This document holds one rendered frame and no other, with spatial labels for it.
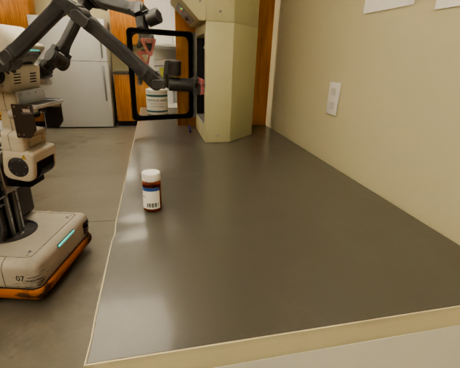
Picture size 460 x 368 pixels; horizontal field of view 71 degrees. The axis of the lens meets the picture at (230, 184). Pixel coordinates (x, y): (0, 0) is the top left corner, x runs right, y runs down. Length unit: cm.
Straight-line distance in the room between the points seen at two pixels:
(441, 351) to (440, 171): 39
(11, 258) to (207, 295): 160
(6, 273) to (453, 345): 188
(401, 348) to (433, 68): 61
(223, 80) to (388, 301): 104
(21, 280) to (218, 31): 155
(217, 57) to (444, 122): 84
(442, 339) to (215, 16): 119
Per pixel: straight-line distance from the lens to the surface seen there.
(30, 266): 197
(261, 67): 180
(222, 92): 138
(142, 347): 47
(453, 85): 88
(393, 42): 104
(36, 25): 162
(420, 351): 66
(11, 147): 194
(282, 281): 57
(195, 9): 136
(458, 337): 69
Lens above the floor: 128
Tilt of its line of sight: 21 degrees down
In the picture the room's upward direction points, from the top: 2 degrees clockwise
